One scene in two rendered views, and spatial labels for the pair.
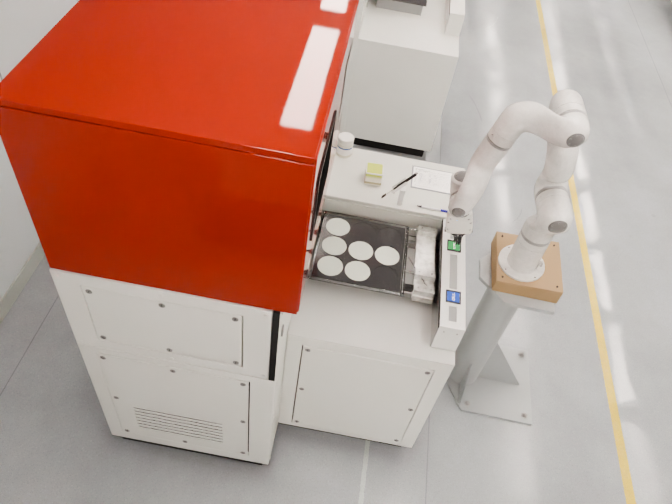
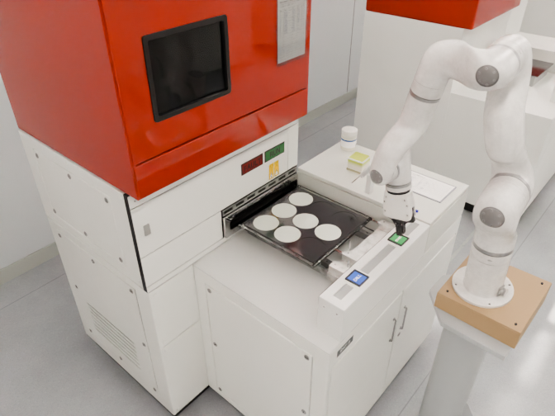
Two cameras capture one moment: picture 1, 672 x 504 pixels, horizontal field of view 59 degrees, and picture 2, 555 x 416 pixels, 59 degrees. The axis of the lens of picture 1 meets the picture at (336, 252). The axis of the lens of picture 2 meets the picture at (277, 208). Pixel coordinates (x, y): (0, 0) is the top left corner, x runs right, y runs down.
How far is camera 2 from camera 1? 123 cm
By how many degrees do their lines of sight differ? 32
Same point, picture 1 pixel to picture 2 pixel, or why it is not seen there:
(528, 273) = (482, 297)
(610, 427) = not seen: outside the picture
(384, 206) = (351, 191)
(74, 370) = not seen: hidden behind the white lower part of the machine
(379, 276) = (305, 244)
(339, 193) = (316, 171)
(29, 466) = (29, 333)
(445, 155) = (538, 232)
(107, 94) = not seen: outside the picture
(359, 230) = (318, 206)
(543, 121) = (457, 56)
